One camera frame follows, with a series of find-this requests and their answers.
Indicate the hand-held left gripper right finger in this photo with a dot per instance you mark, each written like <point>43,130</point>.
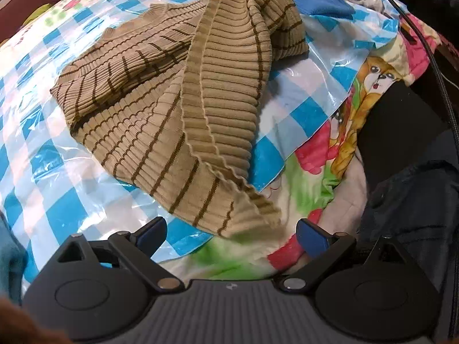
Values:
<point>312,236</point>

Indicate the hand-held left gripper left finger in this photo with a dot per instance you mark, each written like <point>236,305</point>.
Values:
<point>152,234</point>

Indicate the beige brown-striped ribbed sweater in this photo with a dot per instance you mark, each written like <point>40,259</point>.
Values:
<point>161,114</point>

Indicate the cartoon printed bed quilt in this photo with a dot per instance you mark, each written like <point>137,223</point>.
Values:
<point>312,193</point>

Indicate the person's dark blue jacket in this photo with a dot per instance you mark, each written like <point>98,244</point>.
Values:
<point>416,215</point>

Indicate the blue checkered plastic sheet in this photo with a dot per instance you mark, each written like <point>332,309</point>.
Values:
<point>53,186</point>

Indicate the person's black trousers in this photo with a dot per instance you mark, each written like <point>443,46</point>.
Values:
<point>394,125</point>

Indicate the teal towel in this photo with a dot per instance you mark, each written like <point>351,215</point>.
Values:
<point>10,254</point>

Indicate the yellow-green pillow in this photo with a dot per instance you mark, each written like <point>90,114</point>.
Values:
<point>39,11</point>

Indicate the maroon sofa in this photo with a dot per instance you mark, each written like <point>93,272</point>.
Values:
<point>21,10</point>

